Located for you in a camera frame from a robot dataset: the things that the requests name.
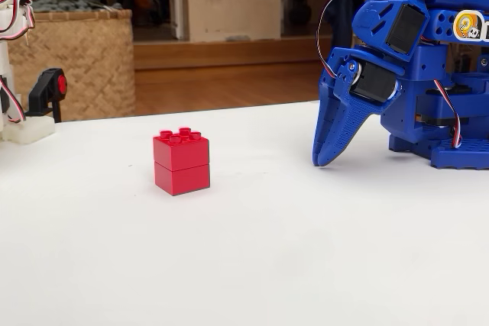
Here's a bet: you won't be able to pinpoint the red lego block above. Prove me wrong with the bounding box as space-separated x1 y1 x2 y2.
152 126 212 197

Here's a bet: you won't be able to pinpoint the dark blue jacket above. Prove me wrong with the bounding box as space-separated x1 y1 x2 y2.
324 0 367 64

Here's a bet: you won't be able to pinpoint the woven basket planter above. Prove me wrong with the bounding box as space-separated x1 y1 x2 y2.
7 8 137 123

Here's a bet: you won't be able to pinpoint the grey pebbles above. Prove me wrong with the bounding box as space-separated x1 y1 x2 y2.
30 0 124 13

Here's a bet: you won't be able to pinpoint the black clamp red knob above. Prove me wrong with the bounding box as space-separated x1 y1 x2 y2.
24 67 69 124

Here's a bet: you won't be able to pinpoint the red white black base cable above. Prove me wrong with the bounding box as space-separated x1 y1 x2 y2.
432 79 464 148

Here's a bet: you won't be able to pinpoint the red white black gripper cable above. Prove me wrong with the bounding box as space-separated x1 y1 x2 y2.
317 0 397 79

